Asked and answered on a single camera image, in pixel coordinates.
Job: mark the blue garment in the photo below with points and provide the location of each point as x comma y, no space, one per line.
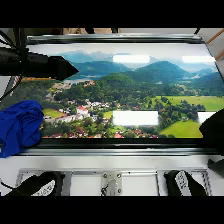
18,126

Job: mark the silver frame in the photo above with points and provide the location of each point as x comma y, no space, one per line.
113,166

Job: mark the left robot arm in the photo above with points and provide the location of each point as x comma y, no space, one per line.
11,61

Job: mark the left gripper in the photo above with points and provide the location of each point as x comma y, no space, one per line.
40,65

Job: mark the black garment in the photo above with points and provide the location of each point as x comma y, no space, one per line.
213,131

